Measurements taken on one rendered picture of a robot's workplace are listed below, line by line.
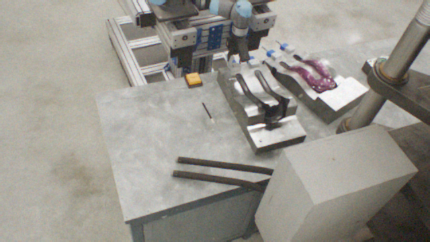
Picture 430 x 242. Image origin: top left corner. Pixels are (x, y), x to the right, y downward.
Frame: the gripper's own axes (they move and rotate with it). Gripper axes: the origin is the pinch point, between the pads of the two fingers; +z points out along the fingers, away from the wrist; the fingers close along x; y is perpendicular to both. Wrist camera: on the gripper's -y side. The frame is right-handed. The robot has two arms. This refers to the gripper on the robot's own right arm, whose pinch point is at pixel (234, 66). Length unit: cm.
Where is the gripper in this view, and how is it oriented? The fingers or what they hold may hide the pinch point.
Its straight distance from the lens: 194.0
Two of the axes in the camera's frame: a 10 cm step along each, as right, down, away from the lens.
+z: -1.0, 6.3, 7.7
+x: -9.3, 2.1, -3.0
